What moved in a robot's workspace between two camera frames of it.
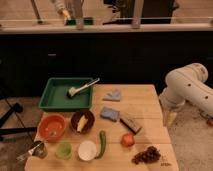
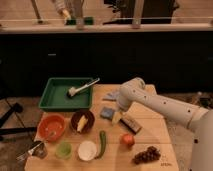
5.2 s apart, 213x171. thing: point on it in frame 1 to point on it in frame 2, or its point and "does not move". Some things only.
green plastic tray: x=61 y=93 does not move
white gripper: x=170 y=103 to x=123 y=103
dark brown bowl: x=76 y=117 does not move
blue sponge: x=109 y=113 does not move
